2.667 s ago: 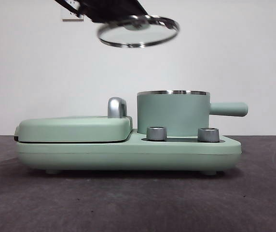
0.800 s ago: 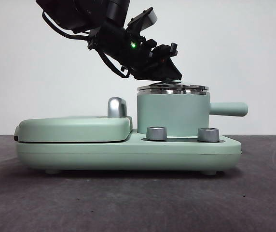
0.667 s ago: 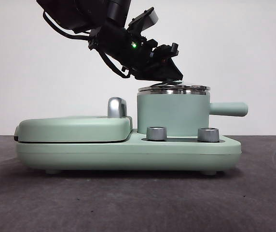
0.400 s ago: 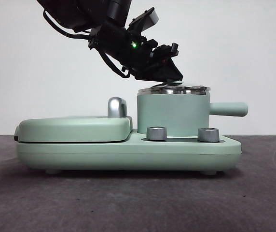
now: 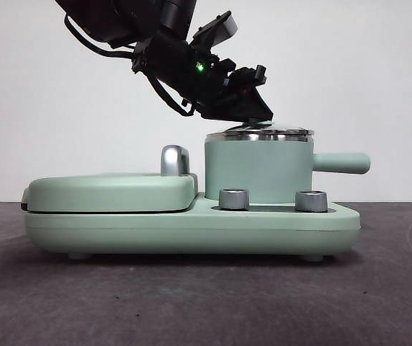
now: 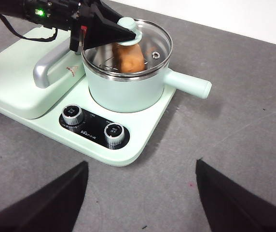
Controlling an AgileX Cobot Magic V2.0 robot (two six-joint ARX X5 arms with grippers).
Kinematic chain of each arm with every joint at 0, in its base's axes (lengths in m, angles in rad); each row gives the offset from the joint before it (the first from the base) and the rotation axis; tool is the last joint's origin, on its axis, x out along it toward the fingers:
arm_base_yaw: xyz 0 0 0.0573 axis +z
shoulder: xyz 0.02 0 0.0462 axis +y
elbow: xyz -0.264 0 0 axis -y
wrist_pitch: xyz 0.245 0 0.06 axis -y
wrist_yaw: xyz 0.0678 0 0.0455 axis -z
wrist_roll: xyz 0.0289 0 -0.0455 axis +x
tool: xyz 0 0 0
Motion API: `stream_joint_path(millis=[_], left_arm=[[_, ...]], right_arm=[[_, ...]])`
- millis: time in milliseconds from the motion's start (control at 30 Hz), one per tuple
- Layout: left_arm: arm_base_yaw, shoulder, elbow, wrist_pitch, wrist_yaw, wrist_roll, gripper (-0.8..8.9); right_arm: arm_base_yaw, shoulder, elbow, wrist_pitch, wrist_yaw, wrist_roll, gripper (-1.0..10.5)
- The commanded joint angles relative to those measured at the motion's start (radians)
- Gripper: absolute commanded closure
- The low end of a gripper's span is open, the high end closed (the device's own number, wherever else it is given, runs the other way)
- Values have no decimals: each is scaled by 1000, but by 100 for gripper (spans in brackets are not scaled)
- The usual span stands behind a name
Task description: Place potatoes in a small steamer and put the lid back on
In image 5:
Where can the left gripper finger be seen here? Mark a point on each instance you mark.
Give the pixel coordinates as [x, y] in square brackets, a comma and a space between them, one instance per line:
[243, 107]

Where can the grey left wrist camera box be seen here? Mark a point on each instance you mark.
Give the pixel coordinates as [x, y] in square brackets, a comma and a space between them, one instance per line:
[227, 25]

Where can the silver control knob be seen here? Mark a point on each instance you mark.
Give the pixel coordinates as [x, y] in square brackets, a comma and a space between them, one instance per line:
[234, 200]
[311, 202]

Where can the mint green breakfast maker base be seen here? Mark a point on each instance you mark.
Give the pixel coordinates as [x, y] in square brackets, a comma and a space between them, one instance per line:
[191, 230]

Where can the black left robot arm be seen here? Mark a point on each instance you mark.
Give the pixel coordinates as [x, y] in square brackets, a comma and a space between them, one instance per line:
[173, 57]

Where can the glass pot lid green knob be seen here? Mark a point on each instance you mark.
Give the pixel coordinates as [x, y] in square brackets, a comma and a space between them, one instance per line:
[289, 131]

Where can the mint green griddle cover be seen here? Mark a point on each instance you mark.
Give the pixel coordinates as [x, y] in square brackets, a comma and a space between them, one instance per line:
[112, 192]

